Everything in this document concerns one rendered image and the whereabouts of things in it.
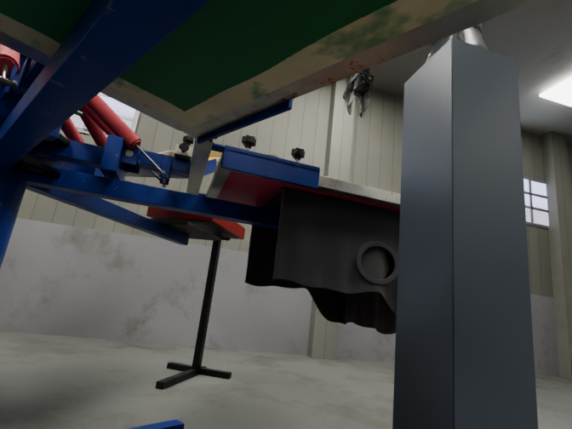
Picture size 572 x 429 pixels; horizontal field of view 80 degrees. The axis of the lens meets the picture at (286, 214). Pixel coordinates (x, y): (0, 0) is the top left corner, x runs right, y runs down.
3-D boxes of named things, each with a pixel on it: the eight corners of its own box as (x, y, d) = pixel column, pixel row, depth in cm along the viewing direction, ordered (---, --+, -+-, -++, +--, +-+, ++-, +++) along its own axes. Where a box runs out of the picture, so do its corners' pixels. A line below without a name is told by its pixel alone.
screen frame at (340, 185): (358, 237, 174) (358, 229, 175) (443, 214, 120) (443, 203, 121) (203, 208, 152) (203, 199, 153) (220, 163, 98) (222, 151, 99)
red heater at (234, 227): (190, 237, 276) (192, 222, 279) (243, 241, 265) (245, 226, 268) (145, 218, 218) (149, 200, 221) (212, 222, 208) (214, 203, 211)
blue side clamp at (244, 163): (311, 192, 110) (314, 172, 111) (317, 188, 105) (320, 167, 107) (219, 172, 101) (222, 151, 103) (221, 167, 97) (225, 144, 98)
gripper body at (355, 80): (356, 83, 130) (357, 56, 133) (346, 95, 138) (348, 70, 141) (374, 88, 132) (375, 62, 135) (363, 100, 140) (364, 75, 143)
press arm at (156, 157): (188, 178, 126) (190, 165, 128) (188, 173, 121) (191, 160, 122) (138, 168, 122) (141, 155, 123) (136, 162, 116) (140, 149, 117)
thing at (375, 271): (386, 314, 122) (391, 217, 131) (402, 316, 114) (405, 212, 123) (263, 300, 109) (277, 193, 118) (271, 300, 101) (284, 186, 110)
